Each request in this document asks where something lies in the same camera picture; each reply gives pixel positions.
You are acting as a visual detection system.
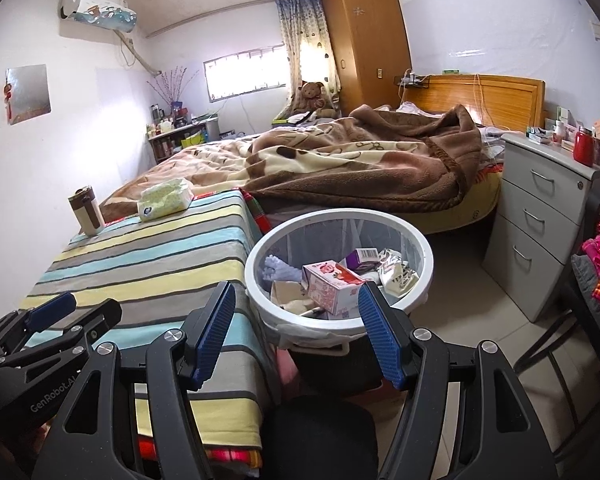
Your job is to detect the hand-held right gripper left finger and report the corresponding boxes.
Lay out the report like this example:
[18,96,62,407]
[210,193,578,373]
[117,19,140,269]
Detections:
[30,281,237,480]

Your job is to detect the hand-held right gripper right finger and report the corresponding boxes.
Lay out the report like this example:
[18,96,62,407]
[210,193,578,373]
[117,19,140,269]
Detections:
[358,282,566,480]

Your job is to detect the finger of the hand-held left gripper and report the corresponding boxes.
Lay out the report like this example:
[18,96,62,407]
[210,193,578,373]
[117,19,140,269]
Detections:
[0,300,123,369]
[0,292,77,357]

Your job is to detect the white round trash bin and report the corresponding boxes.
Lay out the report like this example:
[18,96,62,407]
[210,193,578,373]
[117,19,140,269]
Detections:
[244,209,435,356]

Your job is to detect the patterned tissue pack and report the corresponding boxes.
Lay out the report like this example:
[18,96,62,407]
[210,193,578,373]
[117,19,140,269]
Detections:
[377,249,421,296]

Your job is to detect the pink strawberry carton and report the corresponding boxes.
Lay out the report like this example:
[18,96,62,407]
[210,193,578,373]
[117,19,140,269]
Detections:
[302,259,367,320]

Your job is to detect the white and purple medicine box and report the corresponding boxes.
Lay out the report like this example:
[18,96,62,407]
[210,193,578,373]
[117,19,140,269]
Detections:
[345,247,381,273]

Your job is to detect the white foam fruit net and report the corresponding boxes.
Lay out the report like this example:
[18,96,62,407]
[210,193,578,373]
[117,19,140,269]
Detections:
[261,255,306,291]

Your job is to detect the striped tablecloth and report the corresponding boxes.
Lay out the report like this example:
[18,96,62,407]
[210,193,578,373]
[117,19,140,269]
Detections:
[20,189,281,453]

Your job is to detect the brown and beige thermos cup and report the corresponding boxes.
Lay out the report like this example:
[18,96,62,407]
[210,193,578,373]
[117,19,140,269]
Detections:
[68,185,105,236]

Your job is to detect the green tissue pack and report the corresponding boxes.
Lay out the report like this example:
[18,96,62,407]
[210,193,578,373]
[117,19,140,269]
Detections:
[137,177,195,223]

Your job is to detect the brown patterned blanket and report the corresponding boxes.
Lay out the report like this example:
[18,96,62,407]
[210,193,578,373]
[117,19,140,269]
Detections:
[102,104,483,211]

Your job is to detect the grey drawer cabinet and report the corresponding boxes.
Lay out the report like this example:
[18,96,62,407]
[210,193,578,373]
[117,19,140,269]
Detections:
[482,130,600,323]

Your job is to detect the cluttered wooden shelf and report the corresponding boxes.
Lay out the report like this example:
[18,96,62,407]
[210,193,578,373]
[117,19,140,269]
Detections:
[146,120,221,163]

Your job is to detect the black metal chair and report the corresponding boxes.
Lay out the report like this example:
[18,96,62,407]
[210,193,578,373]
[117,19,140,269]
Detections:
[515,190,600,466]

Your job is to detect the brown teddy bear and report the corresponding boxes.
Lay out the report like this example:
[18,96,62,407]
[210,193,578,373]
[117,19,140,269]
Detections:
[292,81,338,118]

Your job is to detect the dried branches in vase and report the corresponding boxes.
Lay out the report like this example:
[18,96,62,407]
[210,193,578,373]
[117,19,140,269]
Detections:
[147,66,201,111]

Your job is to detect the black shelf with power strip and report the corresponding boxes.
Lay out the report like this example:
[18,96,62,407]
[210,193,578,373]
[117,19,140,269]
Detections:
[395,72,431,89]

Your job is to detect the barred window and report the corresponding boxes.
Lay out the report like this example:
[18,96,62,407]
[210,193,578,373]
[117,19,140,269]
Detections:
[203,45,288,103]

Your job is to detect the wooden bed headboard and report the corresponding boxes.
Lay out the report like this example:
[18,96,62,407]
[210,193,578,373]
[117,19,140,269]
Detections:
[405,74,547,136]

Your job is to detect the cluster of small boxes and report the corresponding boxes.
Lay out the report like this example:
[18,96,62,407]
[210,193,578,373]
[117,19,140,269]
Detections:
[527,107,600,166]

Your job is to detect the air conditioner pipe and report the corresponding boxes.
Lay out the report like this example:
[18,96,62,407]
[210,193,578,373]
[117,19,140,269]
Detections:
[115,30,161,73]

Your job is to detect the red jar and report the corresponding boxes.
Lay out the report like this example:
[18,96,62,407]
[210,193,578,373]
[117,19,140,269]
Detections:
[573,127,595,167]

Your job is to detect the wooden wardrobe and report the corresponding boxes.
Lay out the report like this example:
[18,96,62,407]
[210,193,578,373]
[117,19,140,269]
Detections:
[322,0,413,116]

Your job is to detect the patterned curtain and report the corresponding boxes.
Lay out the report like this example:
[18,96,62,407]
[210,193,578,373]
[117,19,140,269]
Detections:
[276,0,341,111]

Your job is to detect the silver wall panel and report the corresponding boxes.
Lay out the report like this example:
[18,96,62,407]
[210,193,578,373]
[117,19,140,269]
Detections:
[5,64,52,123]

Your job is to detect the white cable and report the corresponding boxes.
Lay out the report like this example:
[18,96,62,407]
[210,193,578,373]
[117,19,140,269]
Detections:
[472,74,487,126]

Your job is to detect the white wall air conditioner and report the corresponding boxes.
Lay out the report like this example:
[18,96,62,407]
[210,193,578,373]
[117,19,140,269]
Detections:
[57,0,137,33]

